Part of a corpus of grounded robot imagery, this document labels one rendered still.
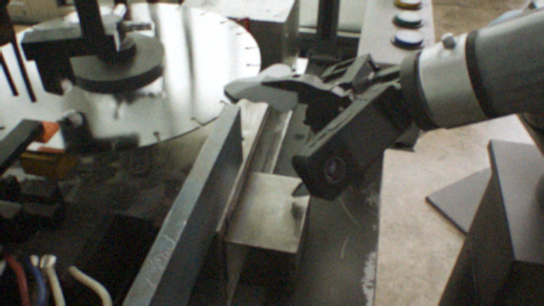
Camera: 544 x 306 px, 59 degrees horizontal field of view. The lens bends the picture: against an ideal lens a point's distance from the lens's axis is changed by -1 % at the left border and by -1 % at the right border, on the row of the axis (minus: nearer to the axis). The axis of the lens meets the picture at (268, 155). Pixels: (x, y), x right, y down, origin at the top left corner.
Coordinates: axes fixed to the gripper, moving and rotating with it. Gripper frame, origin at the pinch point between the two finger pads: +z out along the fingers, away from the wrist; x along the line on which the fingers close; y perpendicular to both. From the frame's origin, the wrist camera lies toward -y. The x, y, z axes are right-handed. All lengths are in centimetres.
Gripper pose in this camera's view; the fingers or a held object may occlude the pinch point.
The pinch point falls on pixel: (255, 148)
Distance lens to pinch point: 53.6
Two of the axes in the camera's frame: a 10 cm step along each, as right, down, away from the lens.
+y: 4.3, -5.9, 6.8
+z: -7.5, 1.9, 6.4
